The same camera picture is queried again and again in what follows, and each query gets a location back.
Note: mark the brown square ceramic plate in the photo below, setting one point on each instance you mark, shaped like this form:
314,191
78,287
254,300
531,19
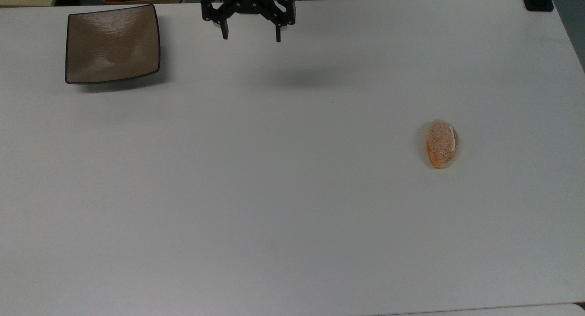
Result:
112,44

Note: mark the orange sugared bread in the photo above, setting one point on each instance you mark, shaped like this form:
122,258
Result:
441,144

